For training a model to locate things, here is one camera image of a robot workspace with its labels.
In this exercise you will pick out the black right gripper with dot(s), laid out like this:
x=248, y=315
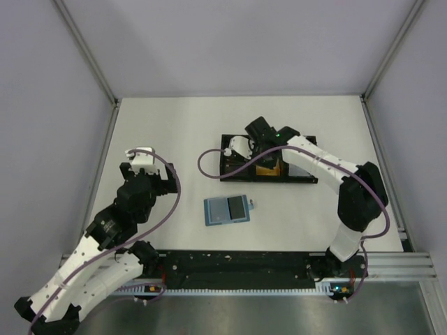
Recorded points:
x=256, y=146

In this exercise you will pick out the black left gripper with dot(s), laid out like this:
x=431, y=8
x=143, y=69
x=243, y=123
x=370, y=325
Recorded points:
x=165, y=185

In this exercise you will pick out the blue leather card holder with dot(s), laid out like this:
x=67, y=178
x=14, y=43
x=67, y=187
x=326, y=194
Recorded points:
x=217, y=213

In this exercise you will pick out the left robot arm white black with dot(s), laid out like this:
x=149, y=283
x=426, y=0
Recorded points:
x=109, y=254

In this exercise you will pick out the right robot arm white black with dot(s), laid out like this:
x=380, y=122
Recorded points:
x=361, y=193

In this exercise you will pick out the gold cards stack in tray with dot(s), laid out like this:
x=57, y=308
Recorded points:
x=269, y=172

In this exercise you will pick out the silver cards stack in tray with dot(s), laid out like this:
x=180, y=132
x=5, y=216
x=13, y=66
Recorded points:
x=295, y=171

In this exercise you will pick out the grey card in holder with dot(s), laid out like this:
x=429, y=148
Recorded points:
x=236, y=208

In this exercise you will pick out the black three-compartment tray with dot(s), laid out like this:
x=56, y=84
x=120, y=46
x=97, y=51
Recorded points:
x=284, y=178

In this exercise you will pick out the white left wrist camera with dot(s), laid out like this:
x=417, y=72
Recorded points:
x=140, y=160

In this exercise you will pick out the aluminium frame profile right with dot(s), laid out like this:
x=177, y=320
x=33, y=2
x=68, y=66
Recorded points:
x=402, y=267

